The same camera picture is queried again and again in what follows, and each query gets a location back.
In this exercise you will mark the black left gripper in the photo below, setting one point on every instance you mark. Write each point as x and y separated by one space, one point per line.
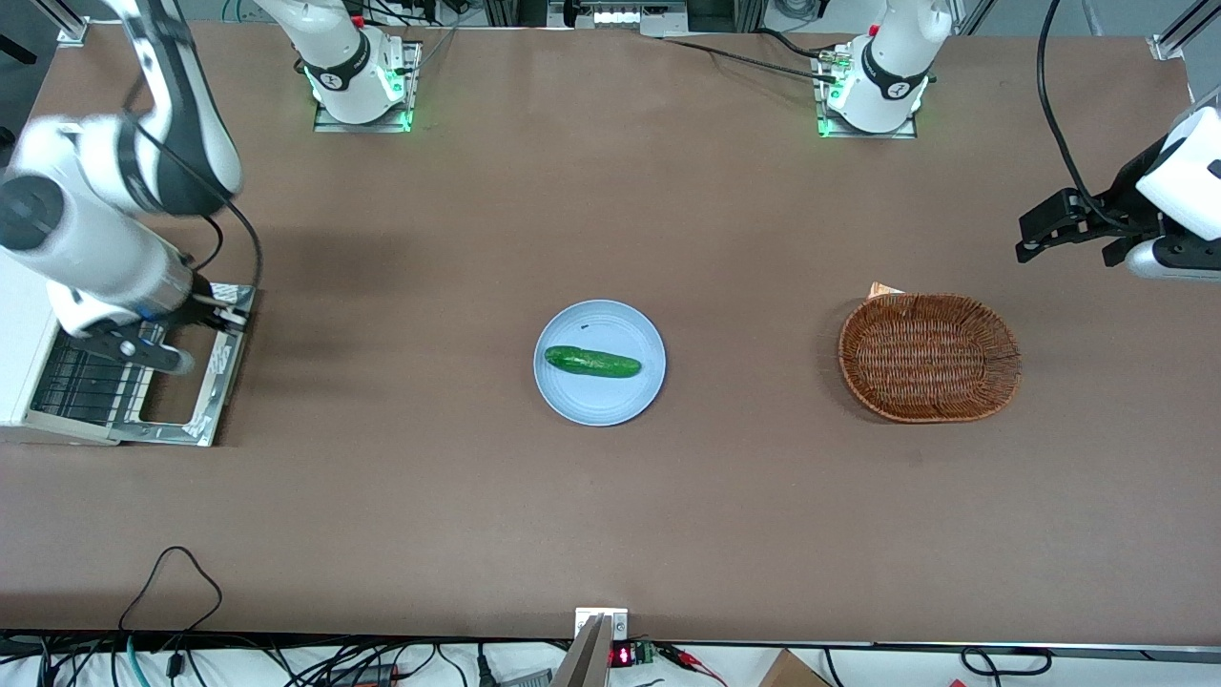
1127 194

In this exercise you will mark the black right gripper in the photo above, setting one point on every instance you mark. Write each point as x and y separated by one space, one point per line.
202 289

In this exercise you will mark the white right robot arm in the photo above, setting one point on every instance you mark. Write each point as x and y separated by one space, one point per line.
86 248

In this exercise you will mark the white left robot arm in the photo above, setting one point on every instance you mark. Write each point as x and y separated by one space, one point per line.
897 57

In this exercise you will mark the white toaster oven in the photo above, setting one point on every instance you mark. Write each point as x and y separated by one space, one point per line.
24 329

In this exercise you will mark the brown wicker basket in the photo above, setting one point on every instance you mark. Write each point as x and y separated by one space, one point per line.
930 358

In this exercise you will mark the small cardboard tag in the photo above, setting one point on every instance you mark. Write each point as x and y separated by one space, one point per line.
882 288

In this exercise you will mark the green cucumber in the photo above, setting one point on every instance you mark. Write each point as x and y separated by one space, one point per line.
591 362

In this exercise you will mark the black orange connector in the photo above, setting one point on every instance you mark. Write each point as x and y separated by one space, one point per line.
367 676

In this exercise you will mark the light blue plate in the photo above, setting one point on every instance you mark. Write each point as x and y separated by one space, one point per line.
610 401

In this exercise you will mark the black power plug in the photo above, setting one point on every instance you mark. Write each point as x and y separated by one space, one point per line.
486 668

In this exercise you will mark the lit equipment rack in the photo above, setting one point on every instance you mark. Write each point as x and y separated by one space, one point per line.
620 14

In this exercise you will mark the brown cardboard box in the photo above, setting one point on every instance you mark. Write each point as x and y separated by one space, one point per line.
792 671

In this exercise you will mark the red digit display module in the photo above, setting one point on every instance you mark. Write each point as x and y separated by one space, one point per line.
625 655

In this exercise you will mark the red clip leads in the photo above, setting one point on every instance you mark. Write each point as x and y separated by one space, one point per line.
692 663

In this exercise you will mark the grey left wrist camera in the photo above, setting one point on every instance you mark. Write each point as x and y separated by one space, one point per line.
1173 260

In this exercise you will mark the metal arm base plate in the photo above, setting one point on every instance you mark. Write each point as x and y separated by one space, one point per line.
329 122
828 129

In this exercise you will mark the aluminium frame profile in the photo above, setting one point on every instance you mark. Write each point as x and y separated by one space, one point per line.
69 29
1178 33

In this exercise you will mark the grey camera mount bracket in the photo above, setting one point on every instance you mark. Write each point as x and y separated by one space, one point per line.
596 649

